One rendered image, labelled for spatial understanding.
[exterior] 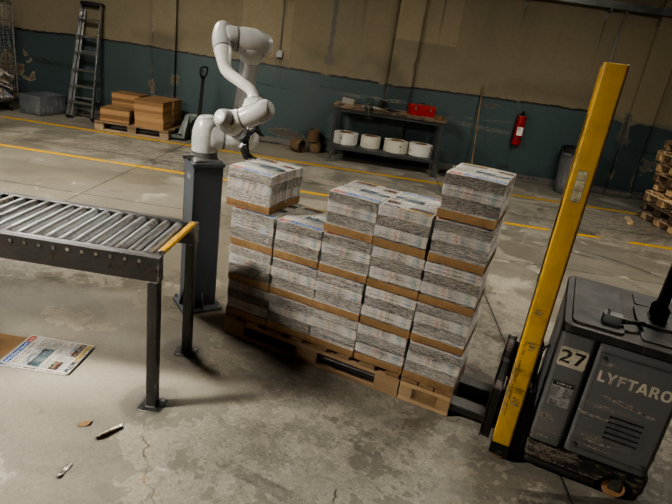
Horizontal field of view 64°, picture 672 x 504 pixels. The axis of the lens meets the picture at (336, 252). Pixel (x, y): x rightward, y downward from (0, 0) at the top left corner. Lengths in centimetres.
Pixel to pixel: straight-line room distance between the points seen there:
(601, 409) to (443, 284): 89
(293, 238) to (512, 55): 720
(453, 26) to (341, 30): 180
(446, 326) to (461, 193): 69
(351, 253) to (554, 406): 123
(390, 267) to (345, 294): 31
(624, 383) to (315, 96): 775
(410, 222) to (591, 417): 121
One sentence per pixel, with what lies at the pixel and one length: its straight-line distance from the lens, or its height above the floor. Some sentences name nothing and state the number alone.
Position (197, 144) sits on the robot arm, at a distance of 340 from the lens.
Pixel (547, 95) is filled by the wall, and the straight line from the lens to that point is 989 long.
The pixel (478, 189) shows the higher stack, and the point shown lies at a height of 124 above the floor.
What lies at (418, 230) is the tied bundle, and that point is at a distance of 272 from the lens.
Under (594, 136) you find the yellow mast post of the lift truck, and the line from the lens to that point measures 235.
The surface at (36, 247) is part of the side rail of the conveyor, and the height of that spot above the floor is 76.
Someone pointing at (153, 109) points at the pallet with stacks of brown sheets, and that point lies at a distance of 916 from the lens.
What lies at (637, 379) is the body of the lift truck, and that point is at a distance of 269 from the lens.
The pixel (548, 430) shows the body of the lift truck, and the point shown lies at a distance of 284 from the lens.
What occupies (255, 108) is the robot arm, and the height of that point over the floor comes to 144.
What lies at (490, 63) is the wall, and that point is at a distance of 965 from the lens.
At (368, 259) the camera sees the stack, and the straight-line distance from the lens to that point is 285.
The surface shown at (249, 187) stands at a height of 97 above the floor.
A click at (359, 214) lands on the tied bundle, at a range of 282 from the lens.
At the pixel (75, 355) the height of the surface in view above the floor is 1.
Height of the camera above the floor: 177
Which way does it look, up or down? 21 degrees down
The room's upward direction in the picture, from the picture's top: 8 degrees clockwise
